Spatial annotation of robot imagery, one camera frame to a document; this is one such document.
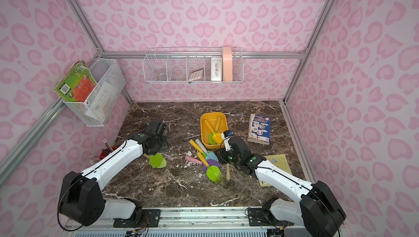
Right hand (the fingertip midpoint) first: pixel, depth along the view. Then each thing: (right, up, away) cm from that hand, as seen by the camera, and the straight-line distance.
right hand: (217, 151), depth 82 cm
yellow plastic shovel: (0, +5, +18) cm, 19 cm away
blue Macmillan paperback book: (+26, +9, +19) cm, 34 cm away
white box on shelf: (0, +44, +11) cm, 46 cm away
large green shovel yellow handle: (-2, -12, +3) cm, 12 cm away
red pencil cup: (-56, 0, +1) cm, 56 cm away
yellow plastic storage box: (-4, +16, +27) cm, 31 cm away
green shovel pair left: (-34, -7, +10) cm, 36 cm away
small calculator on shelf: (-12, +42, +13) cm, 45 cm away
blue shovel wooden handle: (+6, -12, +3) cm, 13 cm away
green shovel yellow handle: (-4, +3, +16) cm, 16 cm away
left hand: (-28, +3, +5) cm, 29 cm away
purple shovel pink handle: (-3, -7, +6) cm, 10 cm away
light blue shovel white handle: (-4, -4, +8) cm, 10 cm away
